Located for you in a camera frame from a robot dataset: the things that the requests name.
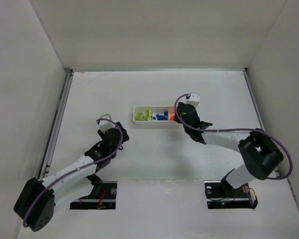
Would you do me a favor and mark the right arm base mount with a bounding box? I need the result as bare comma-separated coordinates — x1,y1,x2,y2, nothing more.
204,172,258,210

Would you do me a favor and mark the white three-compartment plastic tray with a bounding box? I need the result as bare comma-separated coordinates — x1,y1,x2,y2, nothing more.
132,106,180,127

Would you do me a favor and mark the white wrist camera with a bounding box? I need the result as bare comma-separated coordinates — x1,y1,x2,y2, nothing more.
185,92,200,108
96,114,114,133

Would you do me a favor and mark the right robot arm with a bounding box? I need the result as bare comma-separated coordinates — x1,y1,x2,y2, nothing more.
175,103,284,194

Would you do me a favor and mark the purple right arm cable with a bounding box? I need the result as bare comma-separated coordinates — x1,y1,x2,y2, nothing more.
174,93,294,180

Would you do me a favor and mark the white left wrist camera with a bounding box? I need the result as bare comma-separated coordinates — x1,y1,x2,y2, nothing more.
96,114,114,133

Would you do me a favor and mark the large blue arch lego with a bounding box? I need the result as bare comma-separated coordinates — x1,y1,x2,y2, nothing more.
152,114,168,120

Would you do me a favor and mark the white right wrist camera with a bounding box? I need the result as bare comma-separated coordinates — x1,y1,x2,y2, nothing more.
185,92,200,108

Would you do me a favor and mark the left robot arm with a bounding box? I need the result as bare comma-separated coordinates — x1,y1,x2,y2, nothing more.
13,119,130,232

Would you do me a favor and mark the orange dome lego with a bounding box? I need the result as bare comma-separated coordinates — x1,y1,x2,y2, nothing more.
169,115,175,121

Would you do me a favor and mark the green square lego upside-down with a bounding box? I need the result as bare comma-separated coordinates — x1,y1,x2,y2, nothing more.
135,112,146,121

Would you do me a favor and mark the green curved slope lego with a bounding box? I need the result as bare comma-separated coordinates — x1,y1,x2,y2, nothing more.
146,109,152,121

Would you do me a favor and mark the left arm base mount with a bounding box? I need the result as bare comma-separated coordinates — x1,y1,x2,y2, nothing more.
70,174,118,210

